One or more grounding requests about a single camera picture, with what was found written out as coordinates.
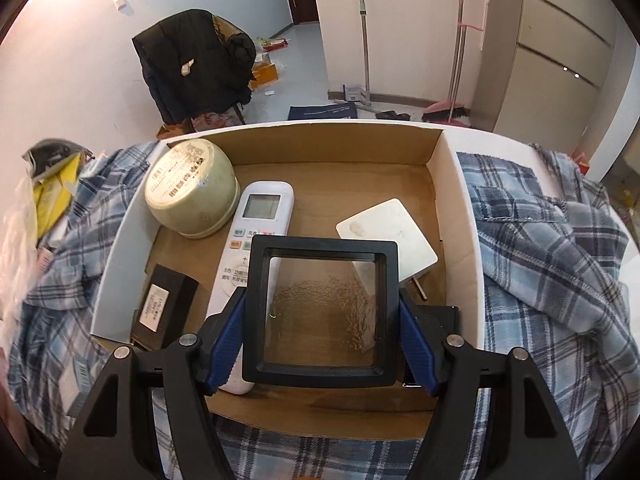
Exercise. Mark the grey mop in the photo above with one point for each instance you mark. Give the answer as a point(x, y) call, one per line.
point(364, 35)

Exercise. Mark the white remote control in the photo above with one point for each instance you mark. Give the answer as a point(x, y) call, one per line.
point(260, 210)

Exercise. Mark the dark blue door mat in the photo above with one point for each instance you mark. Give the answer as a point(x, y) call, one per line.
point(320, 111)

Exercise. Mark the round beige container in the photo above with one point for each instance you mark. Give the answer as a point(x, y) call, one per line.
point(195, 195)

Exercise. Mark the small grey box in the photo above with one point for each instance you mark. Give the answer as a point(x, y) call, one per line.
point(354, 93)

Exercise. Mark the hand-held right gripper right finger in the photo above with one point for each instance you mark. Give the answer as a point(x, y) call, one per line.
point(417, 345)

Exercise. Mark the black jacket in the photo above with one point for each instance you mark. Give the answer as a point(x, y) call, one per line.
point(170, 90)

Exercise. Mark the small black floor object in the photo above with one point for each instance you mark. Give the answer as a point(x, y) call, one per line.
point(392, 115)

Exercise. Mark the wooden chair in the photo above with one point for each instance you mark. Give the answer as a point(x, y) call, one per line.
point(239, 115)

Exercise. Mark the orange cardboard box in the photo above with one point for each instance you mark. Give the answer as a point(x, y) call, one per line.
point(264, 75)

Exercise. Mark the white square power adapter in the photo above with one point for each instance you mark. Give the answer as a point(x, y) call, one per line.
point(390, 230)

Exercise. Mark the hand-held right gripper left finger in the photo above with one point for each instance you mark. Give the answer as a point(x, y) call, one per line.
point(227, 345)

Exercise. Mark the brown cardboard box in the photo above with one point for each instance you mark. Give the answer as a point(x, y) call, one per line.
point(172, 131)

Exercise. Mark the yellow and grey bag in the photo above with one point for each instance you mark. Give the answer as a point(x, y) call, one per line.
point(50, 200)

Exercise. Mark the black box with white label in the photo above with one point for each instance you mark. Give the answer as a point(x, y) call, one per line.
point(170, 280)

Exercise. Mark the shallow cardboard box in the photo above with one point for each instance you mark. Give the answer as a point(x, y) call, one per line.
point(325, 160)

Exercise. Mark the white flat box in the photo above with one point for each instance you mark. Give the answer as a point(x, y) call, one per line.
point(80, 382)

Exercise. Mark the red broom and dustpan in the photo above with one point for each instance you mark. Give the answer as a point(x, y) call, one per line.
point(459, 5)

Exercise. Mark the blue plaid cloth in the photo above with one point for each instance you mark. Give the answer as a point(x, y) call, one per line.
point(525, 260)

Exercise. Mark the beige refrigerator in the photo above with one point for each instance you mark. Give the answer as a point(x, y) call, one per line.
point(550, 35)

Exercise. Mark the black device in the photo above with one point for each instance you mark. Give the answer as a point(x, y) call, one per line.
point(441, 317)

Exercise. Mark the black framed clear square case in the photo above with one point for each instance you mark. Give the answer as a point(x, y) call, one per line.
point(325, 245)

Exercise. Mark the white light switch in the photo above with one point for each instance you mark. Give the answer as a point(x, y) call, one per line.
point(121, 4)

